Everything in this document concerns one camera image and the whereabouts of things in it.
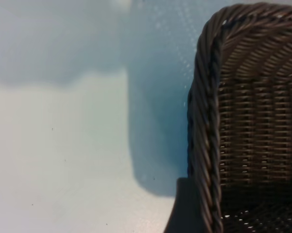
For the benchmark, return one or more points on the dark brown wicker basket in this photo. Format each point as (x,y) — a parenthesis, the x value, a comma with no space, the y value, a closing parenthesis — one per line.
(257,121)

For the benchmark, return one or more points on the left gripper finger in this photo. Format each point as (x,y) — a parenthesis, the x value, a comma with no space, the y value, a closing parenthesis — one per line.
(182,211)

